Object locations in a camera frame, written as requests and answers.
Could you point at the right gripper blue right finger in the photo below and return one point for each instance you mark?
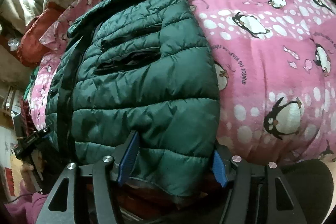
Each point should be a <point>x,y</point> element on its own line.
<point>256,193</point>

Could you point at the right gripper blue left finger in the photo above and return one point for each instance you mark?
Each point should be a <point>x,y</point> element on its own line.
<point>66,201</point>

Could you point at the dark green puffer jacket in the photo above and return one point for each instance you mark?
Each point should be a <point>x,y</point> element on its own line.
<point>143,66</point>

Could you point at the person left hand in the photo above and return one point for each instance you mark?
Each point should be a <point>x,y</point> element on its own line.
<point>27,170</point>

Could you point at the green cloth at bedside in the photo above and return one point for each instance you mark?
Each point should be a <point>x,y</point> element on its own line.
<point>32,79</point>

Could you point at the red ruffled pillow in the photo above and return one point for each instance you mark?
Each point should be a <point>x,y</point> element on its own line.
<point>30,50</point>

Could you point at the beige curtain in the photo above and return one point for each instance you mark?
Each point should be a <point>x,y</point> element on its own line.
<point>19,13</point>

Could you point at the pink penguin fleece blanket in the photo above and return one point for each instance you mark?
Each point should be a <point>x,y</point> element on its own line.
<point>276,69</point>

